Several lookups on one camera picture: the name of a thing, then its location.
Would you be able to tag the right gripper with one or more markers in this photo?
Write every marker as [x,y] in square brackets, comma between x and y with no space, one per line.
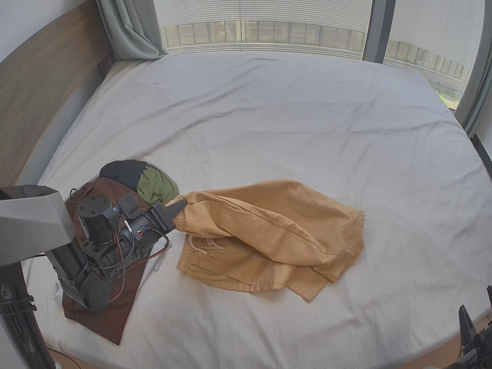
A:
[482,354]

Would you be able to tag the grey-green curtain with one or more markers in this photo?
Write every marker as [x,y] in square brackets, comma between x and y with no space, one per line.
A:
[123,25]

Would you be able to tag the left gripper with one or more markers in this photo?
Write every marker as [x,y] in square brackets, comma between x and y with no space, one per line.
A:
[159,219]

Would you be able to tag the bed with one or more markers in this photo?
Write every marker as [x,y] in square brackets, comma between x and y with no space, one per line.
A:
[288,129]

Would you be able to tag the green garment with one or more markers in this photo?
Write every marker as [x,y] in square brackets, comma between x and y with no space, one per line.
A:
[157,185]

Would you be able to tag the black garment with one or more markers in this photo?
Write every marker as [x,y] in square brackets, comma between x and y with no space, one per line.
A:
[119,171]

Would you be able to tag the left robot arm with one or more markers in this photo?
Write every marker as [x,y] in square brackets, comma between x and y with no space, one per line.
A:
[30,221]

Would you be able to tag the tan shorts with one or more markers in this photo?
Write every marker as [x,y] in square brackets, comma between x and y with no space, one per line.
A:
[269,221]

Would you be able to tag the pale blue garment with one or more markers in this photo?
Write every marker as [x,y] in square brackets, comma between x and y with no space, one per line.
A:
[155,261]

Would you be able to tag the brown garment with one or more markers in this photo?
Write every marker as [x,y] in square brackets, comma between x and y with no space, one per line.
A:
[111,321]

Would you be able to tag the window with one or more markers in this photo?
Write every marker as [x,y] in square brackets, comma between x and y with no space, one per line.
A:
[269,6]

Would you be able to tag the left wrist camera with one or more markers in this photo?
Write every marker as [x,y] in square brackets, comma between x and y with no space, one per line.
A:
[128,205]

